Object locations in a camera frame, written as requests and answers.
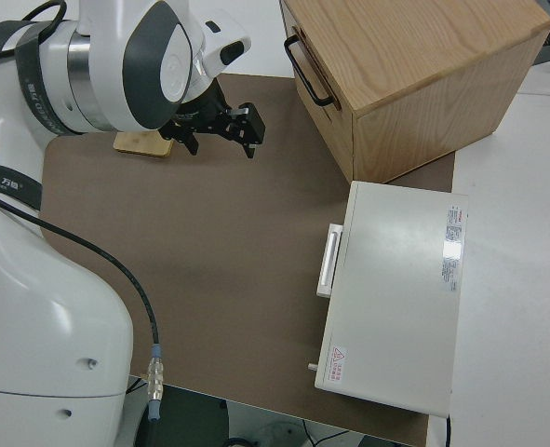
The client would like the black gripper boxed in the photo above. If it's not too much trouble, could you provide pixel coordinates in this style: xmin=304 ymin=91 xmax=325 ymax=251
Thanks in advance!
xmin=159 ymin=82 xmax=267 ymax=161

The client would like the wooden mug tree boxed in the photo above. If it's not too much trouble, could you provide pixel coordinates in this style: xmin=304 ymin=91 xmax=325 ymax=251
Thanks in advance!
xmin=113 ymin=129 xmax=174 ymax=159

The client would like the brown table mat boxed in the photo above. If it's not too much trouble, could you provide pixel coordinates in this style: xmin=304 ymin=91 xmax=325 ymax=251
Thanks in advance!
xmin=38 ymin=73 xmax=458 ymax=447

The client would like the wooden drawer cabinet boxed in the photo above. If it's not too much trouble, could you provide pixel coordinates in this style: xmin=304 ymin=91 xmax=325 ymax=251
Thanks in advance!
xmin=281 ymin=0 xmax=550 ymax=184

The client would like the white toaster oven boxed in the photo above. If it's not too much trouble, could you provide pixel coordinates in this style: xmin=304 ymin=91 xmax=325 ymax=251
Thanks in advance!
xmin=305 ymin=180 xmax=470 ymax=417

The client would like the black cabinet handle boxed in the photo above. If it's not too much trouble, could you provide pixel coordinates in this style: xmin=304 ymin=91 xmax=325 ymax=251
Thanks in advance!
xmin=283 ymin=35 xmax=336 ymax=108

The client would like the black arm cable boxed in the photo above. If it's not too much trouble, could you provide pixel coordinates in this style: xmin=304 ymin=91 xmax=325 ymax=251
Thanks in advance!
xmin=0 ymin=185 xmax=165 ymax=423

